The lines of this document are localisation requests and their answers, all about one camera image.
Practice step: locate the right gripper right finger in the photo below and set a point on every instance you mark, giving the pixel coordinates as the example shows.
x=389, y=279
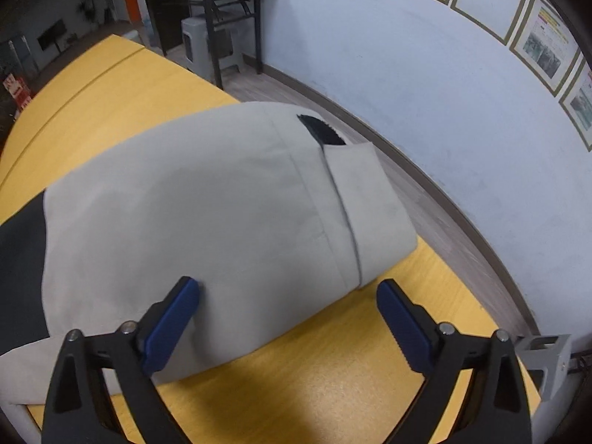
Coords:
x=495, y=408

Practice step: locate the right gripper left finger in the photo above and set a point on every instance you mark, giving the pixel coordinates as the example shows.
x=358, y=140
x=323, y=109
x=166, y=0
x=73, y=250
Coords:
x=78, y=408

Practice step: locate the grey jacket with black panels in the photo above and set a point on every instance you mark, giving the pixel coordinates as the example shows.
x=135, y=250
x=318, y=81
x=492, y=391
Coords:
x=265, y=204

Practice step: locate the red white sign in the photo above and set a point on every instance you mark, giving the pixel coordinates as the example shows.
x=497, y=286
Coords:
x=19, y=90

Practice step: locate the yellow side table black legs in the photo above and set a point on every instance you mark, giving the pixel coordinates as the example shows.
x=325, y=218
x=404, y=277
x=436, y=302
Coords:
x=167, y=15

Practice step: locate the grey metal corner bracket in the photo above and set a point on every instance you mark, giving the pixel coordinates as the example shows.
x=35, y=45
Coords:
x=546, y=359

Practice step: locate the framed wall picture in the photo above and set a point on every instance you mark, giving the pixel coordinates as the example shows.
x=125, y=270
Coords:
x=546, y=46

